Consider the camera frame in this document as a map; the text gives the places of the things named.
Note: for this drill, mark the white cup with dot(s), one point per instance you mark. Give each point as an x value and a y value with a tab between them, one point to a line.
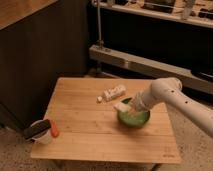
43	138

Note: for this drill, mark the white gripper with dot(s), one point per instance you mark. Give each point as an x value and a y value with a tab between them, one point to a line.
137	104

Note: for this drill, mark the metal shelf rack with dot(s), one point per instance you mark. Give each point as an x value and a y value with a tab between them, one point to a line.
157	38

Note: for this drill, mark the dark wooden cabinet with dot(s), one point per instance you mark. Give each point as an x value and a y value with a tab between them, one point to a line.
34	53

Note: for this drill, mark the orange carrot toy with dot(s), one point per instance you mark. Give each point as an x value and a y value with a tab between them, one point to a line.
54	130

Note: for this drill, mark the white sponge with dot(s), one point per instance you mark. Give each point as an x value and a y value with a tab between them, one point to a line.
122	107

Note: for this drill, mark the white plastic bottle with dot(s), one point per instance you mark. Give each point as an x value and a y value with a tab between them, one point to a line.
112	93

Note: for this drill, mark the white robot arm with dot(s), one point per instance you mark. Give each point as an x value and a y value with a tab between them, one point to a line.
169	91

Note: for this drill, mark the wooden table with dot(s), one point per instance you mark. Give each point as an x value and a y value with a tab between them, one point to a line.
91	131

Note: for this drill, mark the black rectangular block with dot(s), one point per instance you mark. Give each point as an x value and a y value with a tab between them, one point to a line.
36	129

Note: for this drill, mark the green ceramic bowl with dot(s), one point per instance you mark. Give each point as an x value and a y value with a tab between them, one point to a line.
133	120

